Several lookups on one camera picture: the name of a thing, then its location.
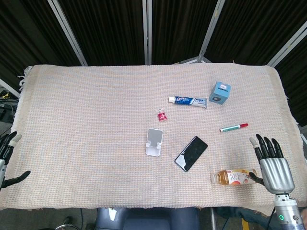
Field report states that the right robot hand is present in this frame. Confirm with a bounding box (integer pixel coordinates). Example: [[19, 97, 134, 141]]
[[248, 134, 295, 194]]

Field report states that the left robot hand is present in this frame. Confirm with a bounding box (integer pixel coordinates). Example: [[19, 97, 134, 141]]
[[0, 131, 31, 190]]

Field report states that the black smartphone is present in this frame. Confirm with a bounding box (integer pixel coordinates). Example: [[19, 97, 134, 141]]
[[174, 136, 209, 173]]

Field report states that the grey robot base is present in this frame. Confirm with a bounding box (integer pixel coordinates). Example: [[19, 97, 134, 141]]
[[96, 207, 200, 230]]

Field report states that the red capped marker pen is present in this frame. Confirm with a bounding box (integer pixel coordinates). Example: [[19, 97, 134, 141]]
[[219, 123, 249, 133]]

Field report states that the white phone stand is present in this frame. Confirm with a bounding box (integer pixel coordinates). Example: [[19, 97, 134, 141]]
[[145, 128, 165, 158]]

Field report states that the orange tea drink bottle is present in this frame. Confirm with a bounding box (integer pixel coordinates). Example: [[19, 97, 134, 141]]
[[210, 168, 258, 186]]

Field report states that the beige woven tablecloth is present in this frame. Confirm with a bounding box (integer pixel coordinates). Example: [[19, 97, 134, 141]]
[[0, 62, 304, 218]]

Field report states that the black stool base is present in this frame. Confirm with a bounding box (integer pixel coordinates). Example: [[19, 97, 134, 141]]
[[55, 215, 96, 230]]

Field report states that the light blue small box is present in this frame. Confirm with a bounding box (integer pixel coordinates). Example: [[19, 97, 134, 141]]
[[208, 81, 232, 105]]

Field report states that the blue white toothpaste tube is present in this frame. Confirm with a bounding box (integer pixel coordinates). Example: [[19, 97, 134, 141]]
[[168, 96, 208, 110]]

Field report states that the small red candy packet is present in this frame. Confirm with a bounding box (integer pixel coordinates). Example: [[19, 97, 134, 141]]
[[156, 108, 167, 122]]

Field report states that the black folding screen partition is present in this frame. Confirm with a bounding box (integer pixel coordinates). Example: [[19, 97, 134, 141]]
[[0, 0, 307, 125]]

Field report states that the equipment with cables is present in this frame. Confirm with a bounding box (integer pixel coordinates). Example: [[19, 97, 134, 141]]
[[0, 87, 19, 135]]

